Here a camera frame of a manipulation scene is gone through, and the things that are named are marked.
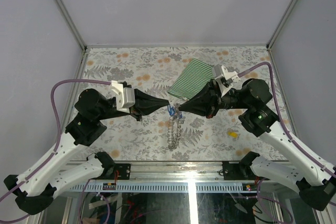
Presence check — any key with blue tag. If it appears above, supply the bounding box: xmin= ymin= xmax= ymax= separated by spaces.
xmin=167 ymin=104 xmax=175 ymax=116

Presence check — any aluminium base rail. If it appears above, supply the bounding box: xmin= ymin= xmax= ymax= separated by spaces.
xmin=38 ymin=159 xmax=321 ymax=193

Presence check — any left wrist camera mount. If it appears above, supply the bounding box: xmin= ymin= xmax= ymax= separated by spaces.
xmin=110 ymin=80 xmax=135 ymax=113

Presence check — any yellow key tag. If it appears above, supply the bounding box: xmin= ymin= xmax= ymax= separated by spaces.
xmin=227 ymin=129 xmax=239 ymax=138

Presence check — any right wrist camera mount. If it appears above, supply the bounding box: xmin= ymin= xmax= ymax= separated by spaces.
xmin=212 ymin=65 xmax=240 ymax=97

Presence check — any green striped cloth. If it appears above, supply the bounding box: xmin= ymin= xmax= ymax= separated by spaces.
xmin=168 ymin=58 xmax=213 ymax=100

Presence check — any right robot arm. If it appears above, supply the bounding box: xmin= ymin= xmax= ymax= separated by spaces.
xmin=179 ymin=79 xmax=335 ymax=211

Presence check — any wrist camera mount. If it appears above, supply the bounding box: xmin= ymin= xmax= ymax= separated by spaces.
xmin=212 ymin=65 xmax=240 ymax=97
xmin=110 ymin=80 xmax=135 ymax=113

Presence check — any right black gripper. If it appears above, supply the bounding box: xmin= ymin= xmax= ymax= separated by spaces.
xmin=179 ymin=78 xmax=251 ymax=119

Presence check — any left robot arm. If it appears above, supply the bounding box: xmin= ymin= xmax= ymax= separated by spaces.
xmin=4 ymin=87 xmax=169 ymax=215

